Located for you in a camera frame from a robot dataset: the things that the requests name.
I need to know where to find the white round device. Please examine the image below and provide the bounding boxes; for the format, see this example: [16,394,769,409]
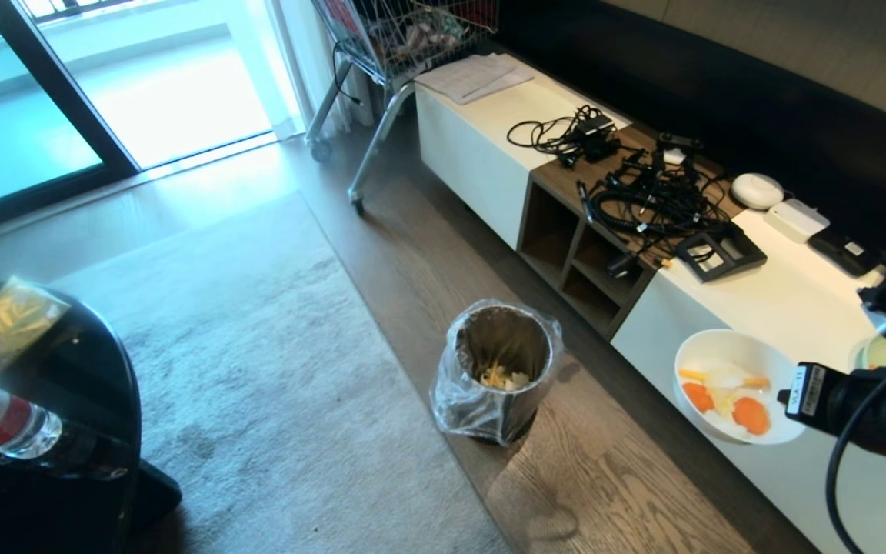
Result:
[730,172,786,211]

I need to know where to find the black sliding door frame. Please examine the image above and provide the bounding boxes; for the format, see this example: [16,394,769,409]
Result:
[0,0,142,241]

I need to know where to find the metal shopping cart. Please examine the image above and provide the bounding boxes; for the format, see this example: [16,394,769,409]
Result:
[304,0,502,217]

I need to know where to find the orange carrot slice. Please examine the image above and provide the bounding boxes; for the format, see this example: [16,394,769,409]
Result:
[681,382,714,414]
[732,396,771,436]

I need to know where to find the metal bin with plastic liner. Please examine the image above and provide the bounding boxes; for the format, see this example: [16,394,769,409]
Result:
[428,299,565,448]

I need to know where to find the black desk device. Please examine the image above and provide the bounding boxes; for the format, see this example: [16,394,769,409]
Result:
[675,226,769,284]

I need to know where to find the black flat device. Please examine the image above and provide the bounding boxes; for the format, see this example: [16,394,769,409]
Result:
[808,228,883,279]

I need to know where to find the white and wood cabinet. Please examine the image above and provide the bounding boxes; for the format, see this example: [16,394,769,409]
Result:
[414,52,886,554]

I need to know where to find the grey rug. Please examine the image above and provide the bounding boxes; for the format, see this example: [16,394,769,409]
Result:
[49,191,515,554]

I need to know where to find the yellow snack bag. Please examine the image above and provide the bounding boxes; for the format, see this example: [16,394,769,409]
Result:
[0,275,72,372]

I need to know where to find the white paper stack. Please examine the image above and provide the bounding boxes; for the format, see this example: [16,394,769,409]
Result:
[414,52,535,106]

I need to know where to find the white flat box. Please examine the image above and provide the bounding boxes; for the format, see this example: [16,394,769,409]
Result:
[763,198,831,244]

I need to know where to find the food scraps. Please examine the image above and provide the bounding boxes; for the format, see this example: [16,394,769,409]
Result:
[480,365,531,391]

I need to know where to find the metal trash bin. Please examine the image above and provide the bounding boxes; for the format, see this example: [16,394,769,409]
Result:
[452,305,555,446]

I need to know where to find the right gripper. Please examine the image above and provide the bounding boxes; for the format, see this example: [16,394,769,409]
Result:
[777,362,868,444]

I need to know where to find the black cable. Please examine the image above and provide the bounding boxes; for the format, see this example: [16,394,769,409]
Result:
[825,350,886,554]

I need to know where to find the white bowl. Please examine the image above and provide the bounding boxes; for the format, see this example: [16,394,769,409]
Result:
[674,329,808,446]

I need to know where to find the white curtain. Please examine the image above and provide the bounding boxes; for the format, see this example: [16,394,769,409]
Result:
[269,0,353,141]

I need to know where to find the white food piece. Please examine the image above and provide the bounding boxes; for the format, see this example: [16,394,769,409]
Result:
[706,364,751,391]

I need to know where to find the tangle of black cables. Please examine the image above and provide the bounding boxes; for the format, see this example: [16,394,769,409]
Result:
[575,132,738,279]

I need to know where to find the black round table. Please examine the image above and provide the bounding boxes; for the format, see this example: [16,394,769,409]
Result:
[0,280,183,554]

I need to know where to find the black power adapter with cord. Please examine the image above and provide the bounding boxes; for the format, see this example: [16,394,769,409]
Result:
[506,105,622,168]

